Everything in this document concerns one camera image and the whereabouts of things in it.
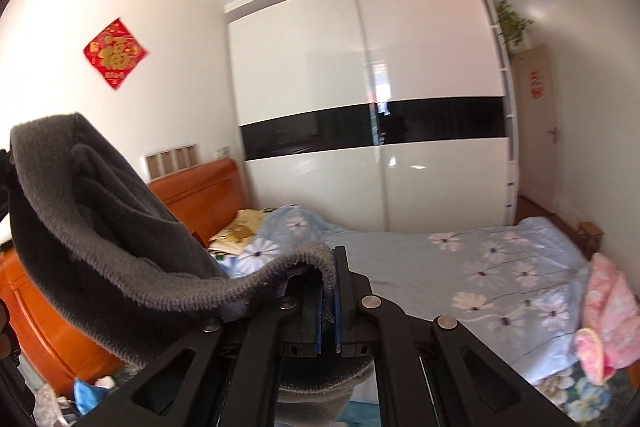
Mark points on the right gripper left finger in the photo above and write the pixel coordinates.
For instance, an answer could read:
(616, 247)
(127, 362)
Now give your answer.
(223, 374)

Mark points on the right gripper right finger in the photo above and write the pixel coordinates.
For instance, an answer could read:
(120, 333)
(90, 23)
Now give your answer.
(431, 373)

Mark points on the grey fleece sweatpants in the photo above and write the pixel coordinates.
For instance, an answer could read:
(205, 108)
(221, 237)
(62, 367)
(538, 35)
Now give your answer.
(60, 172)

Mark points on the grey-blue daisy duvet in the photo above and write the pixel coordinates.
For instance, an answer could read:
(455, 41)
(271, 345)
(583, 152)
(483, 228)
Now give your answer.
(519, 289)

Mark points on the yellow patterned pillow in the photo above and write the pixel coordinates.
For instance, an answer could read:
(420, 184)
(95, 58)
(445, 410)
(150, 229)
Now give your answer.
(233, 239)

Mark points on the orange wooden headboard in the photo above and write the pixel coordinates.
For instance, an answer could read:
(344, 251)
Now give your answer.
(83, 315)

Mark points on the pink clothing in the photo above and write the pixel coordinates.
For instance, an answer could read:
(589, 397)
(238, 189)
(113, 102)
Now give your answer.
(609, 337)

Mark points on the teal floral bed blanket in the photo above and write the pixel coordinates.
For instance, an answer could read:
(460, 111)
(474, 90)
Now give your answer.
(569, 390)

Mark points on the white sliding wardrobe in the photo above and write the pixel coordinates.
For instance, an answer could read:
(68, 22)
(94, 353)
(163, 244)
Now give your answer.
(382, 115)

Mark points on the beige room door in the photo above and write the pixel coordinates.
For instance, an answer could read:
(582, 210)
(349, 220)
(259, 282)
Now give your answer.
(538, 133)

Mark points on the green potted plant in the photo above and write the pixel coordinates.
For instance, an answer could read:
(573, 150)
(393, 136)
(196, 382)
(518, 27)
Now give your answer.
(513, 25)

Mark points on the red fu wall decoration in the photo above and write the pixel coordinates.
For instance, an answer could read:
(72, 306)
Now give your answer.
(114, 53)

